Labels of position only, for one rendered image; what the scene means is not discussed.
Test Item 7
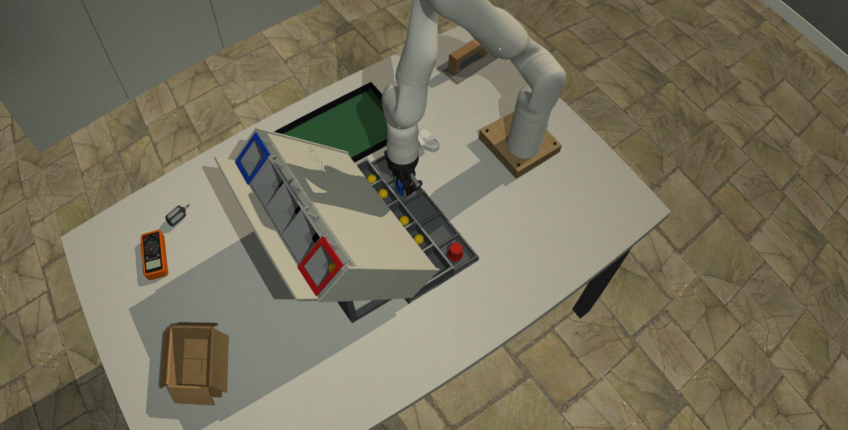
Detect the red rectangular frame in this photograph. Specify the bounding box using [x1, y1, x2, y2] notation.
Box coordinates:
[298, 236, 344, 296]

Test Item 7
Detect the red plug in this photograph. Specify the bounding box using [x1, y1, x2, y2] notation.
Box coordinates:
[448, 242, 463, 262]

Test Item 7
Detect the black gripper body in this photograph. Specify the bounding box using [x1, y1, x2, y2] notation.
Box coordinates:
[387, 155, 419, 180]

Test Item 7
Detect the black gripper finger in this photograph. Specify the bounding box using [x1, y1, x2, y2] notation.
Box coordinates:
[398, 172, 423, 197]
[384, 150, 399, 186]

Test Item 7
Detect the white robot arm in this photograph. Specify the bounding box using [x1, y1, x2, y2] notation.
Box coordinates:
[382, 0, 566, 165]

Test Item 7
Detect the blue square band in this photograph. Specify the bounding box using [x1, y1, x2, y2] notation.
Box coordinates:
[235, 133, 270, 185]

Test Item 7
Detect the orange digital multimeter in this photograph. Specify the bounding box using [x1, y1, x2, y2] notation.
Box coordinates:
[141, 230, 168, 280]

